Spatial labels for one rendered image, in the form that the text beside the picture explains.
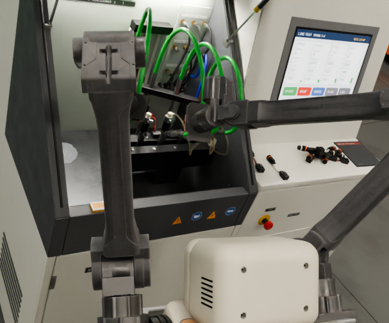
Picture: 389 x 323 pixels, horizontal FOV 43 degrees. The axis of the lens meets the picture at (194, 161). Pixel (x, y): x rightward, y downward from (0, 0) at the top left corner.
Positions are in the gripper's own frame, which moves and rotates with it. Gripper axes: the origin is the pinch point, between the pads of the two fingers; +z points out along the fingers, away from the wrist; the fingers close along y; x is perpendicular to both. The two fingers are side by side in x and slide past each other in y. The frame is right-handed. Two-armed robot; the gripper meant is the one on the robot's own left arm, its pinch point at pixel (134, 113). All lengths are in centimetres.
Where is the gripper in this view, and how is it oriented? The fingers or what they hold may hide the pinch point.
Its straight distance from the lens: 139.5
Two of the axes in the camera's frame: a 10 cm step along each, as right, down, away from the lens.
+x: -2.2, 9.6, -1.5
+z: 0.9, 1.8, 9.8
